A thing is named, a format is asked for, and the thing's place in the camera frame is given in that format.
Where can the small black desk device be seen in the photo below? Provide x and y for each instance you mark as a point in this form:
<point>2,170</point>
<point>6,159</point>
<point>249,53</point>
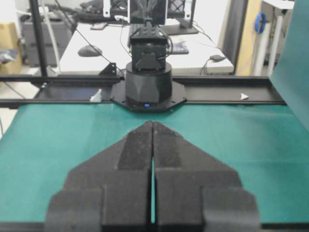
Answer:
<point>217,58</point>

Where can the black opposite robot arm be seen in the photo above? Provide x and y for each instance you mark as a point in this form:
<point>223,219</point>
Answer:
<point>152,180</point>

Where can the black aluminium frame rail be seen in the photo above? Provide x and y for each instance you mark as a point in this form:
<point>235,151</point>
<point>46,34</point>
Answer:
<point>72,89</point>

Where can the grey filing cabinet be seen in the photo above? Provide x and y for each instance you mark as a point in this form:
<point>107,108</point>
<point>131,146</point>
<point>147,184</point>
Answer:
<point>62,36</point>

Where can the cardboard box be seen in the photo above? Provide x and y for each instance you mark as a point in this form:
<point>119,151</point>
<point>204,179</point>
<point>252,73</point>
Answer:
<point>10,40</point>

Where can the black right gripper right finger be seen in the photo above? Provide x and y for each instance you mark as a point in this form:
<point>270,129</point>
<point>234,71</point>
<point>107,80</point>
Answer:
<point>195,192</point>

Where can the white office desk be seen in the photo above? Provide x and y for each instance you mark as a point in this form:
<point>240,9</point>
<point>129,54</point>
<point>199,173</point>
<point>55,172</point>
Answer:
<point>112,39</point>

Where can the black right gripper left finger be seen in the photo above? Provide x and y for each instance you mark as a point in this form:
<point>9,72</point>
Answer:
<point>110,192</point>

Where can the black computer mouse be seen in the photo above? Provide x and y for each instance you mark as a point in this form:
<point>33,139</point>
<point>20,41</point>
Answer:
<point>89,51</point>

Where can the black vertical frame post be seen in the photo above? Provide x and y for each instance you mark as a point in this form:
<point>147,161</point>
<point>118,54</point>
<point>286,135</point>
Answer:
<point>37,25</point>

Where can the green table cloth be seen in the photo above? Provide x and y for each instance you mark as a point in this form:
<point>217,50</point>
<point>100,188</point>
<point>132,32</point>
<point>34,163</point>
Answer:
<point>266,144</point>

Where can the black corner bracket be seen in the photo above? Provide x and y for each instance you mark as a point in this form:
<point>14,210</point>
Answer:
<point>110,70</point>

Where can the black monitor stand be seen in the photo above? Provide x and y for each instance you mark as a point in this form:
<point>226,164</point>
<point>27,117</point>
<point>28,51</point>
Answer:
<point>182,11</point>

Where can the green upright backdrop panel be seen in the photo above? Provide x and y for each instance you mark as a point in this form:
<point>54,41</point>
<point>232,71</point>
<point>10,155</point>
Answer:
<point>291,75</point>

